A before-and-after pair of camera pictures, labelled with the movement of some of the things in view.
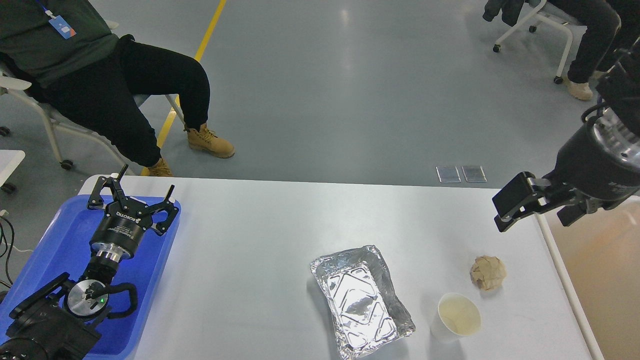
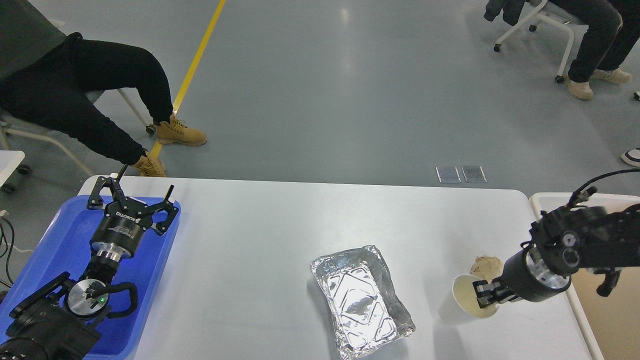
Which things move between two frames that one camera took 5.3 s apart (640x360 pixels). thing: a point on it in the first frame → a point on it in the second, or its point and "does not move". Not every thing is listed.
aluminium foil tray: (366, 314) does not move
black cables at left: (10, 251) does not move
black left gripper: (116, 237) does not move
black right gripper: (600, 162) → (525, 277)
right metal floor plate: (474, 174) does not move
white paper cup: (457, 316) → (466, 297)
